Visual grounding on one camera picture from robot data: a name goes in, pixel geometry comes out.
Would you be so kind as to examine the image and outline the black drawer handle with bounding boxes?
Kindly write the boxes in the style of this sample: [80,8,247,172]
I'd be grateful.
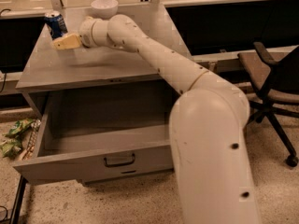
[104,154,135,168]

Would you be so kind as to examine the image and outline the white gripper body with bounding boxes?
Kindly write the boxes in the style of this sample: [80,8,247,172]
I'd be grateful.
[78,17,108,48]

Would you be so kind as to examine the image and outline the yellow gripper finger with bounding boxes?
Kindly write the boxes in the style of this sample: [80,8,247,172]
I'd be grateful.
[52,34,81,50]

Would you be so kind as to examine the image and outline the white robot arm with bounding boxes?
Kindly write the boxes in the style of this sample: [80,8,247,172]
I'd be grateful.
[53,14,262,224]

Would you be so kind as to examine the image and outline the black office chair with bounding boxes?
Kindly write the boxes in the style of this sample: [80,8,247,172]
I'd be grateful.
[238,42,299,167]

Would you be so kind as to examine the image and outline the patterned snack packet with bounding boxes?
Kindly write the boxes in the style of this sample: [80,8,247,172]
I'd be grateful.
[19,119,41,161]

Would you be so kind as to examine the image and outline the blue pepsi can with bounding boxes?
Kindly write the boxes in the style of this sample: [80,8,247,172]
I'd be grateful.
[44,10,67,39]

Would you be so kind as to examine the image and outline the white bowl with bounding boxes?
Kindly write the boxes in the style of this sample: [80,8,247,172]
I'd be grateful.
[91,0,119,19]

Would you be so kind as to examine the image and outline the black cable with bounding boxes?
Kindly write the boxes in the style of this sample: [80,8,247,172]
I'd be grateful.
[0,205,9,222]

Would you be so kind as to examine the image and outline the green chip bag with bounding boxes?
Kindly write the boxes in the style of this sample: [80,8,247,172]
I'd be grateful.
[5,119,34,138]
[0,139,22,159]

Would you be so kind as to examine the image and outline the grey open top drawer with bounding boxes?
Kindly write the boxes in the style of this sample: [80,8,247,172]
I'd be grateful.
[13,82,178,185]

